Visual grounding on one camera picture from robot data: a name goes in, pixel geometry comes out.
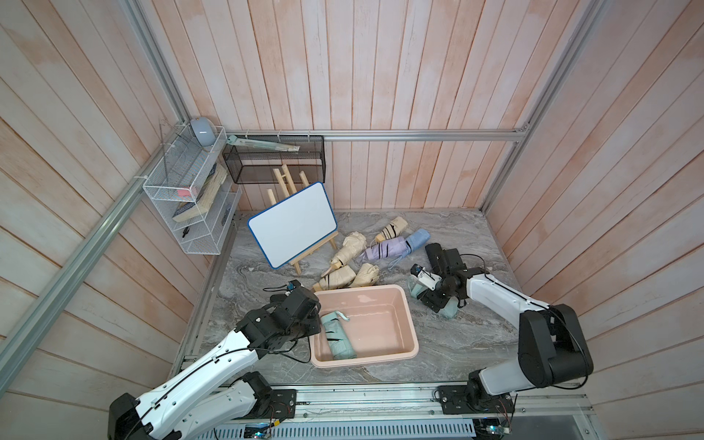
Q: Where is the small beige striped umbrella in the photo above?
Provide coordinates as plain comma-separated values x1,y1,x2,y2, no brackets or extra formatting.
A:
375,216,408,243

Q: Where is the book on shelf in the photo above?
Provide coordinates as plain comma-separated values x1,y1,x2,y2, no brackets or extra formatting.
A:
172,162,228,223

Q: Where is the pink plastic storage box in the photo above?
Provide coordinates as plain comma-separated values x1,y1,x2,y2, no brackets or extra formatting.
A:
309,284,419,369

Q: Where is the blue framed whiteboard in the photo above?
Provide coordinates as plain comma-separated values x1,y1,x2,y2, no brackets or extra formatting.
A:
247,183,337,269

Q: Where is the beige umbrella with wooden handle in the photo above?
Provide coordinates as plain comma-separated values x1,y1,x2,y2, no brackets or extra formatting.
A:
323,231,367,277

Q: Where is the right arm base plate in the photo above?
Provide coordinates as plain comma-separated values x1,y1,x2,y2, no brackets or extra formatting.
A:
434,382,514,415

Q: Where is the white wire shelf rack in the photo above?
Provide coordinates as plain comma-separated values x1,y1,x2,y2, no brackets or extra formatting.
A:
143,124,242,255

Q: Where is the purple folded umbrella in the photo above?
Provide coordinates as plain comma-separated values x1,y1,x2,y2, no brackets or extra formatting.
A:
357,236,412,264

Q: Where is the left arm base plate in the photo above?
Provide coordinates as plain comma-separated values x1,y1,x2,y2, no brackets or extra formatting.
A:
243,389,297,421

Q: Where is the light blue folded umbrella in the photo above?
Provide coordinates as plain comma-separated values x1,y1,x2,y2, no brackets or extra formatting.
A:
403,228,430,256

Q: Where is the grey round speaker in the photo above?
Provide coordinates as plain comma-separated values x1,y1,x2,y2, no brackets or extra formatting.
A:
190,117,217,149

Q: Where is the beige black-striped umbrella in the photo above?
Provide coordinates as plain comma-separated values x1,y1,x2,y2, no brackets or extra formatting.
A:
313,266,357,292

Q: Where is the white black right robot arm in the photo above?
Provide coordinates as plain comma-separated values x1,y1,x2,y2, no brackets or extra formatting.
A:
411,243,594,414

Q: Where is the mint green umbrella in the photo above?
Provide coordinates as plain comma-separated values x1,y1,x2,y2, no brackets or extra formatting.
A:
321,311,357,360
438,297,459,319

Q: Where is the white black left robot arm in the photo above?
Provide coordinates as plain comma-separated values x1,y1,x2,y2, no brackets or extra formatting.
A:
107,280,321,439

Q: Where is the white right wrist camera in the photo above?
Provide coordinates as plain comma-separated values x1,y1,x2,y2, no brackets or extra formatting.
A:
410,264,442,299

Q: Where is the black mesh basket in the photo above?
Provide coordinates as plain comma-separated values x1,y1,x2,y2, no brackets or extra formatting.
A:
222,134,327,184

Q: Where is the beige umbrella black lining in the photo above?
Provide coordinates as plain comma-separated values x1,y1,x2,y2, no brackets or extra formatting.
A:
350,262,380,288

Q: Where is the black folded umbrella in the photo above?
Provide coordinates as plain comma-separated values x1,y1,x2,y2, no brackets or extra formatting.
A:
425,243,447,277

